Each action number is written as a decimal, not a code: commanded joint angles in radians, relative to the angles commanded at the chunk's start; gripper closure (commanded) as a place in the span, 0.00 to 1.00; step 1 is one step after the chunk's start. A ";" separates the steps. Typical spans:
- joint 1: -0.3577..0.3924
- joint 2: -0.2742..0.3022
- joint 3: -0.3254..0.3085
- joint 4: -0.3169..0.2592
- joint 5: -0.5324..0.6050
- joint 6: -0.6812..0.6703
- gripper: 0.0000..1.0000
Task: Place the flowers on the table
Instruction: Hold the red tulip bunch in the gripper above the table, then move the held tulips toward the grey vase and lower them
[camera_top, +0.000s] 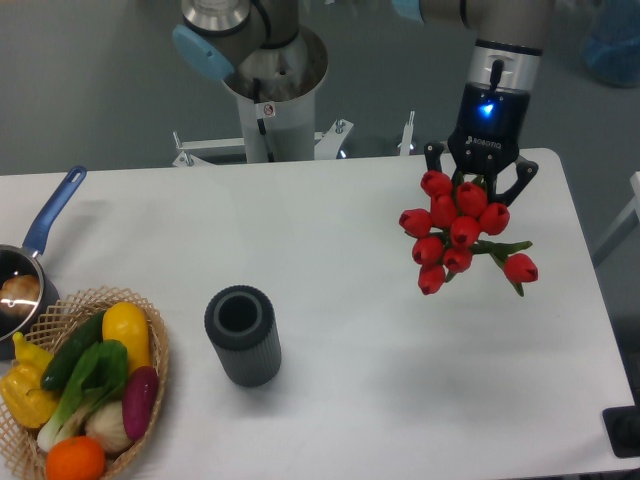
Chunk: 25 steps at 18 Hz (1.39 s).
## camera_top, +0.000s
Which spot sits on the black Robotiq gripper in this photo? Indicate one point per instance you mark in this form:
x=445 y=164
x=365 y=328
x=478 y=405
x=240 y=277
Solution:
x=485 y=140

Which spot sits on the red tulip bouquet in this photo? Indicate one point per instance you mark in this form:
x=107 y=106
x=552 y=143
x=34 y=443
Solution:
x=460 y=224

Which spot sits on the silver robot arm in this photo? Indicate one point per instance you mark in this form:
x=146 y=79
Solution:
x=506 y=56

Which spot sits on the blue plastic bag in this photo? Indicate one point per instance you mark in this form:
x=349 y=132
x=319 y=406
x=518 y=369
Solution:
x=610 y=52

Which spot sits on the dark grey ribbed vase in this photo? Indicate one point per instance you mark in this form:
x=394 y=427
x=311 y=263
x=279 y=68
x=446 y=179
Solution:
x=240 y=323

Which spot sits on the black device at table edge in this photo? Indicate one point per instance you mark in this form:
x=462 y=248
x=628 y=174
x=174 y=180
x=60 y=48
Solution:
x=622 y=426

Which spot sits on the yellow squash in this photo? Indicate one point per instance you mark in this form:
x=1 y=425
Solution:
x=127 y=323

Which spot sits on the purple sweet potato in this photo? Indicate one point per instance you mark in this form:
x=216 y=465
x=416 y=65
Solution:
x=138 y=400

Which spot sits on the green cucumber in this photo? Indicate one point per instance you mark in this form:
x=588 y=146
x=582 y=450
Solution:
x=60 y=368

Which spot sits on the green bok choy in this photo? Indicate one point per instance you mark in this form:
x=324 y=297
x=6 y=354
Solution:
x=98 y=377

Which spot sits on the beige garlic bulb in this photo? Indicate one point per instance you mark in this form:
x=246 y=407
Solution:
x=106 y=426

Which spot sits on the brown bread roll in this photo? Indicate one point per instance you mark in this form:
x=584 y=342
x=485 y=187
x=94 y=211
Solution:
x=20 y=295

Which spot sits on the orange fruit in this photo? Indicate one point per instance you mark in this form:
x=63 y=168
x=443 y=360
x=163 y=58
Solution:
x=79 y=457

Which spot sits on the yellow bell pepper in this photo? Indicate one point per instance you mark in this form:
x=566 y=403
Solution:
x=29 y=404

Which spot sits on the white furniture frame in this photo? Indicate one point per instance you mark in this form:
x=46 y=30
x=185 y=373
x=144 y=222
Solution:
x=621 y=226

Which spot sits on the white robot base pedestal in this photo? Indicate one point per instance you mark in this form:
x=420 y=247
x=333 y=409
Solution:
x=275 y=92

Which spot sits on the blue handled saucepan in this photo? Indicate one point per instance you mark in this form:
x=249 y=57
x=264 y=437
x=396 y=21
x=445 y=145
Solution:
x=24 y=260

